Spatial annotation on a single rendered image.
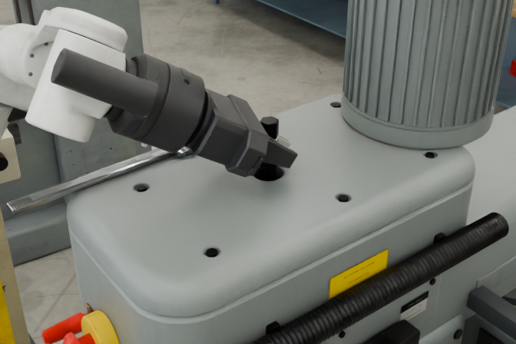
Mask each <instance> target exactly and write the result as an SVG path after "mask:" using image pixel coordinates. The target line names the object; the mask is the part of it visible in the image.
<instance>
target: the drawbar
mask: <svg viewBox="0 0 516 344"><path fill-rule="evenodd" d="M260 123H261V124H262V126H263V128H264V129H265V131H266V132H267V134H268V135H269V137H271V138H272V139H277V137H278V135H279V119H277V118H275V117H272V116H269V117H262V119H261V121H260ZM260 180H264V181H273V180H278V166H276V165H273V164H267V163H264V162H262V163H261V165H260Z"/></svg>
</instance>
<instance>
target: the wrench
mask: <svg viewBox="0 0 516 344"><path fill-rule="evenodd" d="M191 154H194V153H193V151H192V150H191V148H189V147H183V148H182V149H180V150H179V151H177V152H175V153H170V152H167V151H165V150H161V149H159V148H157V149H155V150H151V151H148V152H146V153H144V154H140V155H137V156H135V157H132V158H129V159H126V160H123V161H121V162H118V163H116V164H112V165H110V166H107V167H104V168H101V169H99V170H96V171H93V172H90V173H88V174H85V175H82V176H80V177H76V178H74V179H71V180H68V181H65V182H63V183H60V184H57V185H54V186H52V187H48V188H46V189H44V190H40V191H38V192H35V193H31V194H29V195H27V196H24V197H20V198H18V199H16V200H12V201H9V202H7V203H6V207H7V208H8V209H9V210H10V211H11V212H12V214H13V215H16V214H18V213H21V212H24V211H26V210H30V209H31V208H34V207H37V206H40V205H42V204H45V203H48V202H51V201H53V200H57V199H58V198H61V197H64V196H67V195H69V194H72V193H75V192H78V191H79V190H83V189H85V188H88V187H91V186H94V185H96V184H99V183H102V182H105V181H106V180H110V179H112V178H115V177H118V176H120V175H123V174H126V173H129V172H131V171H133V170H137V169H139V168H142V167H145V166H147V165H150V164H153V163H156V162H158V161H160V160H164V159H166V158H169V157H172V156H173V155H174V156H175V157H177V158H182V157H185V156H189V155H191Z"/></svg>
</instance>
